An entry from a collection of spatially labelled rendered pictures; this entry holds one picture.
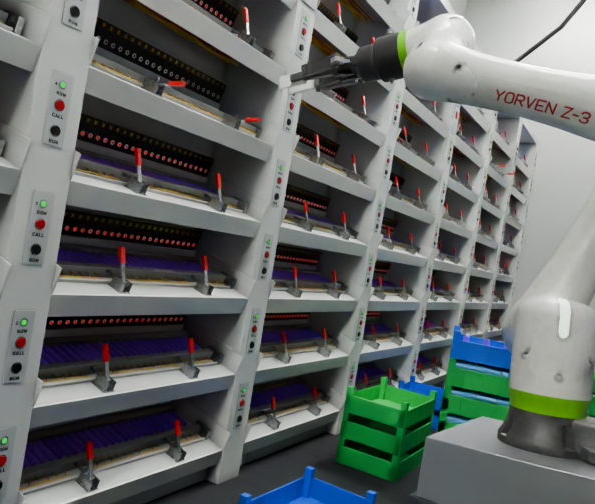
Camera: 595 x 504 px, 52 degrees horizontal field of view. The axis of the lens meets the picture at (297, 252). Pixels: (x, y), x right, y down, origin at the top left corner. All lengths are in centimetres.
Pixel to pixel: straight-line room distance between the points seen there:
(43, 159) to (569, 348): 90
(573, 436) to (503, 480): 15
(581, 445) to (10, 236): 96
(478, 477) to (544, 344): 24
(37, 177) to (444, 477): 81
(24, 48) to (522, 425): 99
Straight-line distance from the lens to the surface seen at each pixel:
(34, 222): 109
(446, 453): 104
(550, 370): 107
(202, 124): 138
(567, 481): 100
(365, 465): 198
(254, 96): 168
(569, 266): 126
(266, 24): 173
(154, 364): 147
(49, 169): 111
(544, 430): 108
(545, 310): 107
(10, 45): 108
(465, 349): 185
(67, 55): 113
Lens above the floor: 64
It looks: level
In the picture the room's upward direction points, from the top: 9 degrees clockwise
